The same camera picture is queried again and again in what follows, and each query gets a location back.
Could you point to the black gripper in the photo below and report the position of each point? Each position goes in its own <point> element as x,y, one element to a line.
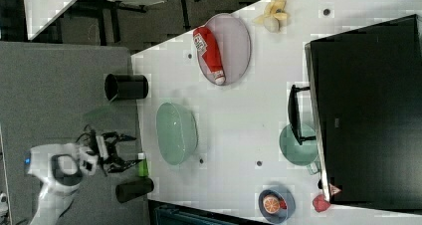
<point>105,153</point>

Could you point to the green plastic strainer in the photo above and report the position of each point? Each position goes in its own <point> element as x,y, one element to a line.
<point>176,133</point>

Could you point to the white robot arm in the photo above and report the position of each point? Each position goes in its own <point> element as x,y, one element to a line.
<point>61,169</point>

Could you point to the green bottle white cap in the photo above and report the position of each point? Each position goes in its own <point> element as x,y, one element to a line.
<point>143,165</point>

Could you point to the dark cylinder container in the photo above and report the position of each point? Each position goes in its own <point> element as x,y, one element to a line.
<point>132,189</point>

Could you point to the black utensil pot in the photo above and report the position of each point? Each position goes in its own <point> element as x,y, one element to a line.
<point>126,87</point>

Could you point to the red ketchup bottle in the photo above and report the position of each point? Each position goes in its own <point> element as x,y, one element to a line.
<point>207,47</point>

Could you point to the grey round plate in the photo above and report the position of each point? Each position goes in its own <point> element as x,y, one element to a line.
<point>234,44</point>

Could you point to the toy orange slice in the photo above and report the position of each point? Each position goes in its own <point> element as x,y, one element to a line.
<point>271,204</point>

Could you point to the small blue bowl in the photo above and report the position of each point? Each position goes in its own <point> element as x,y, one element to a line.
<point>282,193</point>

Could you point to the small red toy fruit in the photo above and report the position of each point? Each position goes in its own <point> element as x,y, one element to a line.
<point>283,205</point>

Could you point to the light green mug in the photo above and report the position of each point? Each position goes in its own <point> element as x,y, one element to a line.
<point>300,154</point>

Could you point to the peeled toy banana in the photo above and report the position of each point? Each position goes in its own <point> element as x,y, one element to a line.
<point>273,16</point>

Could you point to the red toy strawberry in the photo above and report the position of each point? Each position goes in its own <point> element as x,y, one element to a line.
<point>320,204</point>

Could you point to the black toaster oven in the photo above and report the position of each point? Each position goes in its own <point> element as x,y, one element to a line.
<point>366,95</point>

